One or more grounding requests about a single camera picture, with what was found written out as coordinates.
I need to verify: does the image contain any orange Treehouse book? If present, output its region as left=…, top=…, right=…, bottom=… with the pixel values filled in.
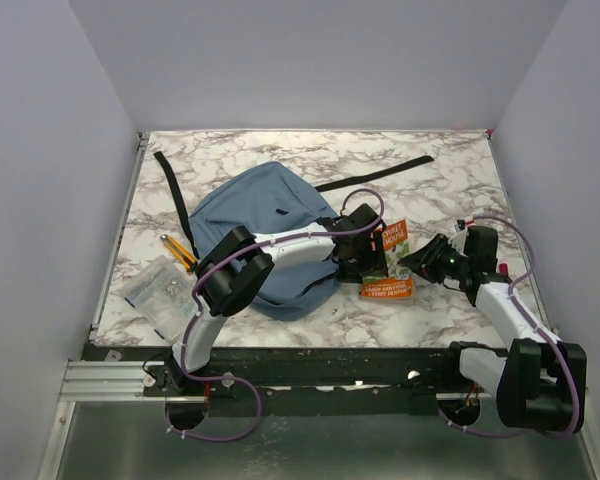
left=360, top=219, right=415, bottom=301

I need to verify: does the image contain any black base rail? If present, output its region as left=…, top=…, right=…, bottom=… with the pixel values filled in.
left=82, top=344, right=501, bottom=419

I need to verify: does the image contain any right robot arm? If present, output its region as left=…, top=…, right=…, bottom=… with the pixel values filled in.
left=399, top=221, right=587, bottom=435

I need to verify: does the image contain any aluminium frame rail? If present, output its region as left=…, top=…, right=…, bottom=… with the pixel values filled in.
left=37, top=130, right=171, bottom=480

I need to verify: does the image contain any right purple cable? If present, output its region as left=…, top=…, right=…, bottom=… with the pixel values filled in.
left=444, top=215, right=584, bottom=439

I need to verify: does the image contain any blue backpack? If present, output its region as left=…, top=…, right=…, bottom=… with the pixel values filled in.
left=154, top=152, right=433, bottom=321

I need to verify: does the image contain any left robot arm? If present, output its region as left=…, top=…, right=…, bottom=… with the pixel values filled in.
left=167, top=203, right=386, bottom=395

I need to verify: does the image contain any yellow utility knife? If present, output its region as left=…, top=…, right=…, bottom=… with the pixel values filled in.
left=160, top=234, right=197, bottom=274

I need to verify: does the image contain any clear plastic box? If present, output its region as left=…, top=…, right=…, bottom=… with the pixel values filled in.
left=122, top=255, right=196, bottom=344

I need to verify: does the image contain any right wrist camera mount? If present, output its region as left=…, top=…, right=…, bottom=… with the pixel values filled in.
left=449, top=218, right=475, bottom=253

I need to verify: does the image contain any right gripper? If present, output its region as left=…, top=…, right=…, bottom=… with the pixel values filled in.
left=399, top=233, right=471, bottom=285

